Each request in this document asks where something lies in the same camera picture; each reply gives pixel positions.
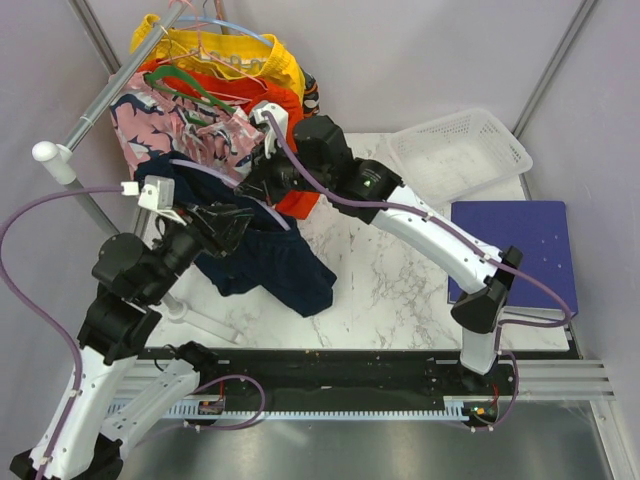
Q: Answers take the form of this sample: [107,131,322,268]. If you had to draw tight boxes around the pink shark print shorts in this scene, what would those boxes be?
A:
[109,72,264,180]

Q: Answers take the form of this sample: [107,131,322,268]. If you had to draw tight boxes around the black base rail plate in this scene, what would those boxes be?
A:
[134,347,584,414]

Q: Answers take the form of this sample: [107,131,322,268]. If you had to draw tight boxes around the navy blue shorts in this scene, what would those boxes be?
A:
[134,153,337,317]

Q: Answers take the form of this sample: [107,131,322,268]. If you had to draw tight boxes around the silver clothes rack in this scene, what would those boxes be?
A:
[32,1,242,345]

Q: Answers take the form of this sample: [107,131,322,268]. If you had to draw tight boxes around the pink wire hanger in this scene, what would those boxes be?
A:
[149,24,274,82]

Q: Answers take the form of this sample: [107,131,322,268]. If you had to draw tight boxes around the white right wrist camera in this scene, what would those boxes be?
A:
[249,101,289,159]

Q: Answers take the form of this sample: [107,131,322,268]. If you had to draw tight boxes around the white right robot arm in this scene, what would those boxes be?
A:
[238,111,522,394]

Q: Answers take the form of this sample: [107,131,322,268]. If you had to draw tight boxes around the orange shorts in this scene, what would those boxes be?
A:
[137,58,321,221]

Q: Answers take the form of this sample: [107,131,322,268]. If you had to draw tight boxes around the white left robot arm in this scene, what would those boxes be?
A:
[10,213,221,479]

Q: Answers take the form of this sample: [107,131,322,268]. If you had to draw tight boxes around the yellow shorts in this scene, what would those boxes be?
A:
[147,28,318,102]

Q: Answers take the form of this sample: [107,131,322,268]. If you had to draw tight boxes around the blue binder folder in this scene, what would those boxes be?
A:
[450,201,579,320]

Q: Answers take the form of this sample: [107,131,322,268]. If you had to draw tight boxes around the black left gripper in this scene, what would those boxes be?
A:
[144,196,256,301]

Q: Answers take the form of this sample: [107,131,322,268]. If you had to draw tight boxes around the white plastic basket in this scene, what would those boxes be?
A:
[387,108,533,206]

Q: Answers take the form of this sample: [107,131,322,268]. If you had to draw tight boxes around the light blue hanger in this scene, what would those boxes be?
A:
[176,15,274,47]

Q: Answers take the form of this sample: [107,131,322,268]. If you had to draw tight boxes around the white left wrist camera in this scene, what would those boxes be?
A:
[121,175,186,225]

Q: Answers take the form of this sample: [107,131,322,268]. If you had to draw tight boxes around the light blue cable duct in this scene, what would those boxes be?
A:
[109,397,496,419]

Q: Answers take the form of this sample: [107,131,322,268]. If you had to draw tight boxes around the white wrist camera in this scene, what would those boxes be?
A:
[249,101,289,159]
[121,175,186,225]

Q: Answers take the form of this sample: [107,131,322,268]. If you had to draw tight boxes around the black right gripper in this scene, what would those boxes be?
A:
[237,135,331,207]

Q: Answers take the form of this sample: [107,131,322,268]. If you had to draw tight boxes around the black orange patterned garment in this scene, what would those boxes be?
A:
[302,70,320,118]

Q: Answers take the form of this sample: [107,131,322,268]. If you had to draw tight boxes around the translucent lilac hanger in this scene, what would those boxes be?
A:
[169,158,290,231]

